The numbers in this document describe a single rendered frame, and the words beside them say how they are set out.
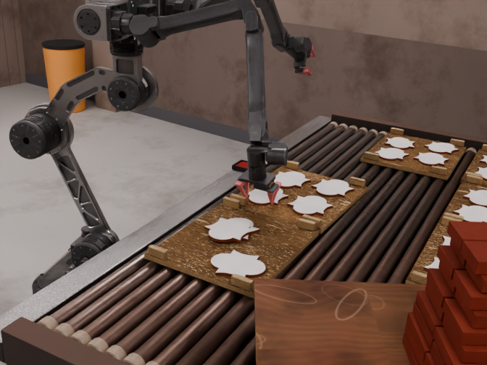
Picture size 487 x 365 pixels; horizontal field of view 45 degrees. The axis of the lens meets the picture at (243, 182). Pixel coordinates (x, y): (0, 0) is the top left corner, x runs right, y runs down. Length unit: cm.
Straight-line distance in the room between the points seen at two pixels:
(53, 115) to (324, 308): 183
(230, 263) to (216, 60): 389
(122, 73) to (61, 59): 358
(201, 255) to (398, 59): 312
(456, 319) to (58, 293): 97
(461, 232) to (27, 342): 90
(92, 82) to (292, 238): 127
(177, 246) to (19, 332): 52
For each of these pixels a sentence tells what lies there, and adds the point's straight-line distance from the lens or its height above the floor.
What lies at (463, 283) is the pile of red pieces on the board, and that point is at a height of 127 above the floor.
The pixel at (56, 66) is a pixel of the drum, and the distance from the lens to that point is 610.
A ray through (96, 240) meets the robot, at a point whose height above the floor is 41.
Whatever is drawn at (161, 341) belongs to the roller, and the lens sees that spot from 139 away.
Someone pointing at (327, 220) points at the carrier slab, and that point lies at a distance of 190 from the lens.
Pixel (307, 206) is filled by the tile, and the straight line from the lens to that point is 196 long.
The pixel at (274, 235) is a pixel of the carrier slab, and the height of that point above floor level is 94.
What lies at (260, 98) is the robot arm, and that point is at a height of 128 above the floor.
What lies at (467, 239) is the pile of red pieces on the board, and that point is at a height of 132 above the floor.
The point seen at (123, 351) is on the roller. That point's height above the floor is 92.
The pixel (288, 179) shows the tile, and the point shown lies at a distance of 215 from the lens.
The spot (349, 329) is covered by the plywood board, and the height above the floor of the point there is 104.
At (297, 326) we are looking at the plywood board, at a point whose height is 104.
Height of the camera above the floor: 177
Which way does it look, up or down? 23 degrees down
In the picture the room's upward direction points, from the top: 3 degrees clockwise
